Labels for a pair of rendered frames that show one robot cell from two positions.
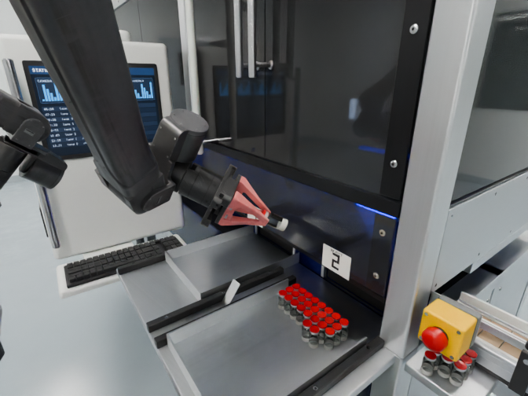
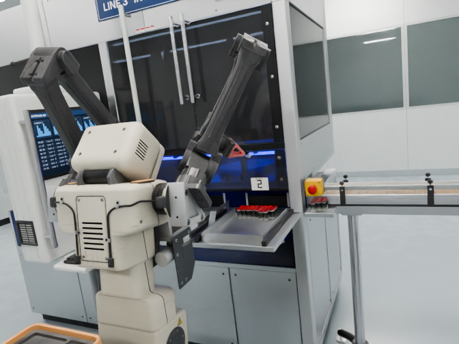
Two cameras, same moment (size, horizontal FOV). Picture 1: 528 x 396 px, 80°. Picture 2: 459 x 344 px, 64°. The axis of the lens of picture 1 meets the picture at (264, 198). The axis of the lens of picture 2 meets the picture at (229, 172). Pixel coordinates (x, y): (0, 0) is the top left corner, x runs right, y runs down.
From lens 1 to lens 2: 1.09 m
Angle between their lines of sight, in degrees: 29
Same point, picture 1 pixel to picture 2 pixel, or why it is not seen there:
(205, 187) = (223, 141)
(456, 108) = (294, 101)
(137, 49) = not seen: hidden behind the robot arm
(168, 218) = not seen: hidden behind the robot
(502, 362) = (335, 197)
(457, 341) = (320, 186)
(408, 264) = (293, 166)
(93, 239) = (69, 241)
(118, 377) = not seen: outside the picture
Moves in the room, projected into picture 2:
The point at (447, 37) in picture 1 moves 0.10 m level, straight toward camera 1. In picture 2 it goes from (284, 78) to (289, 76)
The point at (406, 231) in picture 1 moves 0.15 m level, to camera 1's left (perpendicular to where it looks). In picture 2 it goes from (289, 152) to (261, 158)
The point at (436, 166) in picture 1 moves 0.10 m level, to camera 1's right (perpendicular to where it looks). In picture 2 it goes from (293, 122) to (310, 119)
